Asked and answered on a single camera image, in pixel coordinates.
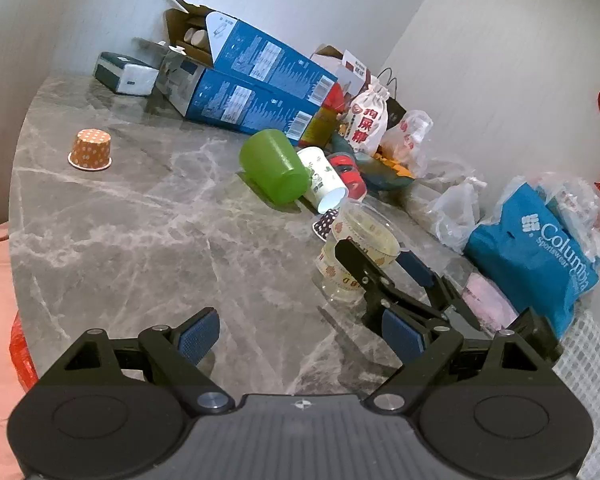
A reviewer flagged crinkled plastic bag red print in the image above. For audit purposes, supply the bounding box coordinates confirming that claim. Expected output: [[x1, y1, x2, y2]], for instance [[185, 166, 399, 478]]
[[535, 172, 600, 267]]

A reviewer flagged teal and white tissue box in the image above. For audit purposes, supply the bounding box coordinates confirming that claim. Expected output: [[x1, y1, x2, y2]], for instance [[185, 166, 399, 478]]
[[94, 51, 160, 96]]

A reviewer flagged white mesh mat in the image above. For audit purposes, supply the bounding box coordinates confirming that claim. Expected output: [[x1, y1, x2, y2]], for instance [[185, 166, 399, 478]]
[[552, 309, 600, 480]]

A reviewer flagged red and yellow packet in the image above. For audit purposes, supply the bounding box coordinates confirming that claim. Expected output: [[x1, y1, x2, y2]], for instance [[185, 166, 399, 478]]
[[302, 82, 346, 149]]

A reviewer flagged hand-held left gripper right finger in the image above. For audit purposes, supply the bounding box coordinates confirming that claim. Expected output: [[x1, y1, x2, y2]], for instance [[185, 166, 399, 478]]
[[362, 307, 562, 414]]

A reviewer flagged dark polka dot paper cup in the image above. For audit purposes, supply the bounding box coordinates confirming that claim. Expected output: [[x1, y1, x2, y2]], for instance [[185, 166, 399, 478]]
[[312, 208, 340, 241]]

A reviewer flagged white and brown carton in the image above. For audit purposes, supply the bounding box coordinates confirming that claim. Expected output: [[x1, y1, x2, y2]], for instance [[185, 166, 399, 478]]
[[310, 44, 377, 99]]

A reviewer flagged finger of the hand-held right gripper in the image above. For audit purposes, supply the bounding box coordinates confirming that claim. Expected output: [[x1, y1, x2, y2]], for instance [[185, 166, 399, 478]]
[[335, 238, 422, 329], [396, 251, 482, 332]]

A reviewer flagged white drawstring bag red print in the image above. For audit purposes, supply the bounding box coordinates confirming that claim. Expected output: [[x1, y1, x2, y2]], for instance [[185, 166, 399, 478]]
[[342, 77, 391, 156]]

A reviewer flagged blue shopping bag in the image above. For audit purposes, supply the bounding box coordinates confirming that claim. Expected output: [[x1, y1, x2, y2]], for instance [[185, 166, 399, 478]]
[[463, 182, 600, 341]]

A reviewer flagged pink packet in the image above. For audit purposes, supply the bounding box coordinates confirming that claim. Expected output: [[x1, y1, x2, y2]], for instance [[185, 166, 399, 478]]
[[462, 272, 519, 334]]

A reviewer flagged dark paper bag with handles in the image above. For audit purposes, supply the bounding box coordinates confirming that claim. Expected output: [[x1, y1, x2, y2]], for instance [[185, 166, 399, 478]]
[[377, 67, 407, 132]]

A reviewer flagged green plastic cup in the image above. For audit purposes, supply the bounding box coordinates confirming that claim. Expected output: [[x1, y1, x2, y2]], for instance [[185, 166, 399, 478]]
[[238, 129, 311, 207]]

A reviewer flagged orange polka dot paper cup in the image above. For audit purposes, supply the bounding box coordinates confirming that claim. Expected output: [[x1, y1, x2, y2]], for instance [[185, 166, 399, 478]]
[[68, 129, 127, 172]]

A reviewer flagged white printed paper cup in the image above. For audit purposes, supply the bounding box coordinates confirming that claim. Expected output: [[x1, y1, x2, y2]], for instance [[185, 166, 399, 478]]
[[296, 146, 350, 214]]

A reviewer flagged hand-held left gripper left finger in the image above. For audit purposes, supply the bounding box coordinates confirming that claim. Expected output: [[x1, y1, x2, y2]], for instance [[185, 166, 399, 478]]
[[37, 308, 234, 415]]

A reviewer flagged open brown cardboard box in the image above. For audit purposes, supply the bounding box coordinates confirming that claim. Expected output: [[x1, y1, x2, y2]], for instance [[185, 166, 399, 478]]
[[159, 0, 217, 67]]

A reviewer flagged blue cardboard box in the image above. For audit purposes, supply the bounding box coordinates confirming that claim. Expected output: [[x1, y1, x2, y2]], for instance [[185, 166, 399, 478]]
[[205, 11, 340, 109], [157, 47, 315, 144]]

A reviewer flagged clear plastic bag red print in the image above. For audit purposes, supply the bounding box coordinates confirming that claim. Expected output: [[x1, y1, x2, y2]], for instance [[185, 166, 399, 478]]
[[380, 110, 434, 177]]

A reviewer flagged clear printed plastic cup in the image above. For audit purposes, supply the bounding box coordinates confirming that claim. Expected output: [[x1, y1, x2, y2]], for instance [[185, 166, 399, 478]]
[[316, 199, 402, 306]]

